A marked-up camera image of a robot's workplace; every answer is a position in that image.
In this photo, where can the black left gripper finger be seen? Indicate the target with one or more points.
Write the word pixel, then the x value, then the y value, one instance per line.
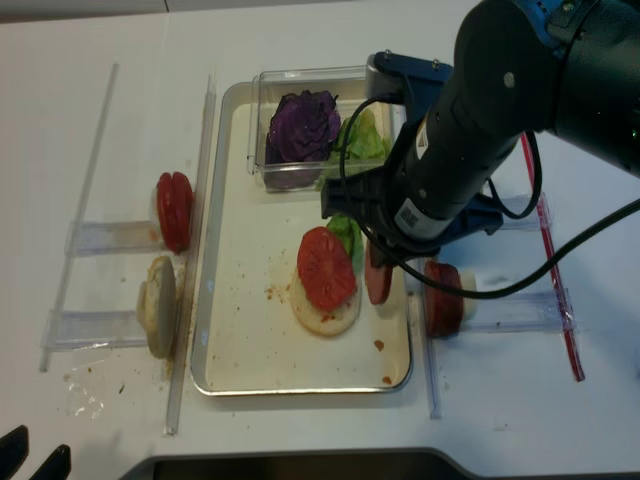
pixel 14 449
pixel 56 467

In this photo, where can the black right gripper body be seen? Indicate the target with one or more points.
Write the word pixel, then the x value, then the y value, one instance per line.
pixel 403 233

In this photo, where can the meat patty slice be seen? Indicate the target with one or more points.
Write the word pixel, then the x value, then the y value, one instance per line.
pixel 377 279

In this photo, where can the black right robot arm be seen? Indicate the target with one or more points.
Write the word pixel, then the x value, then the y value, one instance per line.
pixel 570 68

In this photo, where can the lettuce leaf on bun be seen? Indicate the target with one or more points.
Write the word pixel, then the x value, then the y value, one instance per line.
pixel 349 233

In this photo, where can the green lettuce in container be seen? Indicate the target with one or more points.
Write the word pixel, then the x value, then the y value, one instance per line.
pixel 367 145

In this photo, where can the tomato slice on bun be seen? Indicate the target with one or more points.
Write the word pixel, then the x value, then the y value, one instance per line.
pixel 325 269

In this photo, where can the clear lettuce container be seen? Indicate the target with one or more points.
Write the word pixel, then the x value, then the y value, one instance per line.
pixel 347 84

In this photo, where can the clear track bread lane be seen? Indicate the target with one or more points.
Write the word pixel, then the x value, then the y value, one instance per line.
pixel 75 330

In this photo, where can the stack of meat patties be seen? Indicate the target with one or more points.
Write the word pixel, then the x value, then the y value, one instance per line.
pixel 444 312

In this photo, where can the stack of tomato slices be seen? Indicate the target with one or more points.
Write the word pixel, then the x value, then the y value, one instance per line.
pixel 174 202

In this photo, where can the white bread bun slices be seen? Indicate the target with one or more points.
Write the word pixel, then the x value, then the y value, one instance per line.
pixel 158 304

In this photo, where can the purple cabbage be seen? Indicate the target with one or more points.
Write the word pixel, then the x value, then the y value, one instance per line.
pixel 303 129

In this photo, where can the bottom bun on tray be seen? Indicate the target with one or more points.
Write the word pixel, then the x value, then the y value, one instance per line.
pixel 323 323

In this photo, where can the metal baking tray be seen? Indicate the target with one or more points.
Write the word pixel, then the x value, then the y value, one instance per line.
pixel 247 340

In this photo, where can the dark monitor base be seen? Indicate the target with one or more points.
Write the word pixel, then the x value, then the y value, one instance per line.
pixel 468 462

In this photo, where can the clear left front rail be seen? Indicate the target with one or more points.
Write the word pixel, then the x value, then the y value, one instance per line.
pixel 185 307

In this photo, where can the clear rail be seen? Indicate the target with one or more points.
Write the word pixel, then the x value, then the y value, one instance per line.
pixel 185 307
pixel 80 211

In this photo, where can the clear left back rail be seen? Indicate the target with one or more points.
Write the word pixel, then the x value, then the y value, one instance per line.
pixel 80 211

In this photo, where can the red plastic rail strip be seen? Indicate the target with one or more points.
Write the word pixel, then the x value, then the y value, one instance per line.
pixel 567 320

